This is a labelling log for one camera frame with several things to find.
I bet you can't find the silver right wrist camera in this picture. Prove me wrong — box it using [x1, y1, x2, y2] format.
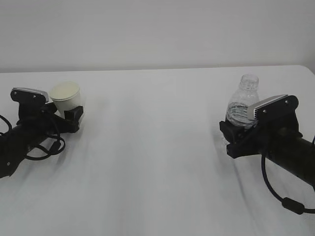
[247, 94, 299, 123]

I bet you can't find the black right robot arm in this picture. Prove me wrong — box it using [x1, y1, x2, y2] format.
[219, 114, 315, 187]

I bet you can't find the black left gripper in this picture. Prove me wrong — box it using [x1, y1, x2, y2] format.
[17, 102, 84, 134]

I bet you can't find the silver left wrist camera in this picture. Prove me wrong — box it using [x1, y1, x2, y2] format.
[10, 88, 49, 106]

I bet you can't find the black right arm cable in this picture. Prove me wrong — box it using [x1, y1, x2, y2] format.
[260, 135, 315, 216]

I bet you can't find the clear water bottle green label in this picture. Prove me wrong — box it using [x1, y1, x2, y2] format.
[225, 74, 259, 131]

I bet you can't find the white paper cup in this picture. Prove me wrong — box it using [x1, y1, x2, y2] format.
[48, 81, 83, 118]

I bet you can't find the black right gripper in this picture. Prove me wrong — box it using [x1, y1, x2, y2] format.
[219, 115, 302, 159]

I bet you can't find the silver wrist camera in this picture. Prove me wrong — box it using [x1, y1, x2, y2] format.
[247, 94, 299, 123]
[10, 88, 49, 106]

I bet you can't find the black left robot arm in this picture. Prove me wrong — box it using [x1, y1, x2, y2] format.
[0, 103, 84, 178]

